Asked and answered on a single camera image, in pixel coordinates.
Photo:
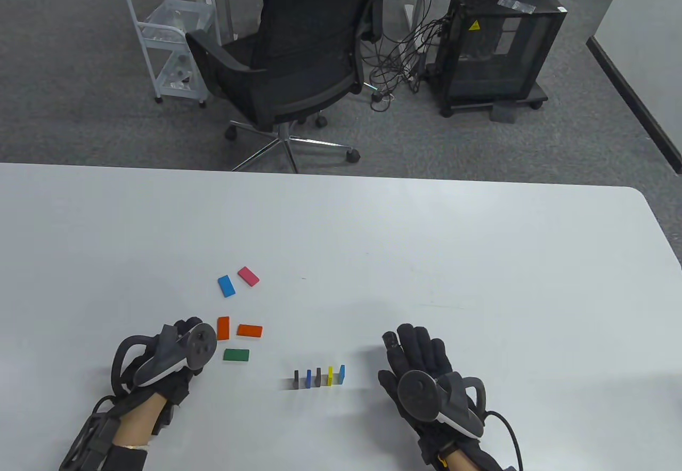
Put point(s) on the person's left hand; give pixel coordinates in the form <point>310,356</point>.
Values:
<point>176,391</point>

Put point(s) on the person's right hand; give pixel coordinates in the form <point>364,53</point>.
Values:
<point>421,351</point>

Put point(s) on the green domino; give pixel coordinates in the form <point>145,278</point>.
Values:
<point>236,355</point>

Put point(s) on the orange domino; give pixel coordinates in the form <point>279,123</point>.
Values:
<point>249,331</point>
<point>224,328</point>

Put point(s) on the pink domino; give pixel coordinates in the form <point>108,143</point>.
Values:
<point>248,276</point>

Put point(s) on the person's right forearm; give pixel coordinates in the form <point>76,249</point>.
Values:
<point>453,459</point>

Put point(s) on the grey hand tracker controller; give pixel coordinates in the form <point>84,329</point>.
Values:
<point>421,396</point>
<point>197,343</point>

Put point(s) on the dark grey floor block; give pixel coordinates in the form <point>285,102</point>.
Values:
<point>503,113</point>

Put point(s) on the black computer cabinet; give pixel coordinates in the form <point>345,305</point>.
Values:
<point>495,66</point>

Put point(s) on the black mesh office chair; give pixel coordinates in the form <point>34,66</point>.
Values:
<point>303,50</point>

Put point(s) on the clear plastic bag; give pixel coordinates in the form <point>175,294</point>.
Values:
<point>516,5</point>

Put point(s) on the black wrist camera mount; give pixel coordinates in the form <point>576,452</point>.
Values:
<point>88,439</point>

